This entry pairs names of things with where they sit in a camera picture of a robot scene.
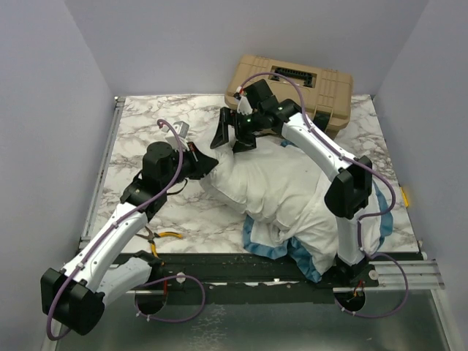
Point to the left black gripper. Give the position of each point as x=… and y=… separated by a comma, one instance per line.
x=202, y=162

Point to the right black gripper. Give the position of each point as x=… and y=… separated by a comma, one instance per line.
x=229, y=117

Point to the white pillowcase blue trim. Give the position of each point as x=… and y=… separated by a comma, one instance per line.
x=285, y=210

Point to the white pillow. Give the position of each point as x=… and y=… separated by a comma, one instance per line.
x=234, y=175

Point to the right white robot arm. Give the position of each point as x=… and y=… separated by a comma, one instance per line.
x=351, y=180

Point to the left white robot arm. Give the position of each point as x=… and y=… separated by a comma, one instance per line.
x=76, y=295

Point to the tan plastic toolbox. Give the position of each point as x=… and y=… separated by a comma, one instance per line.
x=327, y=93

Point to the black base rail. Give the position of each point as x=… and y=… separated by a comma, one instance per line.
x=222, y=279

